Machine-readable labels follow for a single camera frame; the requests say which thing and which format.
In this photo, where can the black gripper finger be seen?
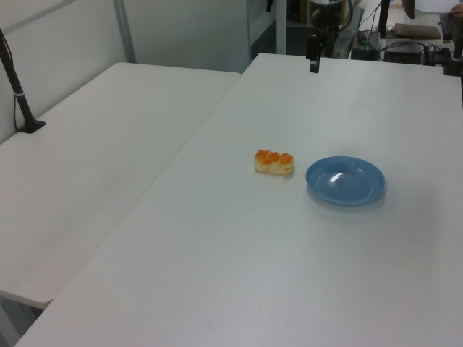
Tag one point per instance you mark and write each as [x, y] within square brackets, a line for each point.
[314, 50]

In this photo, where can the blue round plate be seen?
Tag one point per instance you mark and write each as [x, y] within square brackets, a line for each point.
[345, 180]

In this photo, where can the orange glazed bread loaf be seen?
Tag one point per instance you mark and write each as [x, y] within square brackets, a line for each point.
[273, 162]

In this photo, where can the small black box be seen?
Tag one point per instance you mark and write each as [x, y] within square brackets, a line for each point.
[363, 54]

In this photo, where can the brown flat box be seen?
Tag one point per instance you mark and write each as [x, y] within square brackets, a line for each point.
[416, 32]

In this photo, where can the black electronic device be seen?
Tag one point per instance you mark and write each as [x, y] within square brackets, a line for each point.
[401, 57]

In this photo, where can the white vertical post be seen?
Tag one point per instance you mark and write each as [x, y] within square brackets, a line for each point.
[282, 25]

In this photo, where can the grey metal partition post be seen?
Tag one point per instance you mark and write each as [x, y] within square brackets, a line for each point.
[124, 32]

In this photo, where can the white cabinet panel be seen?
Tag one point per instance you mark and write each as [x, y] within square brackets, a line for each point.
[260, 21]

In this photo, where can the black monitor stand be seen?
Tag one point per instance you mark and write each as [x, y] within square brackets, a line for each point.
[384, 18]

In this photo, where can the black camera pole with band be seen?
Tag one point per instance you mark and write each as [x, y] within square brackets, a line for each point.
[16, 90]

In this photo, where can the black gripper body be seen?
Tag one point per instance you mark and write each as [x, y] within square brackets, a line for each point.
[327, 21]

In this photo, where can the white side table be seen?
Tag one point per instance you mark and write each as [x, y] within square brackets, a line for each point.
[108, 144]

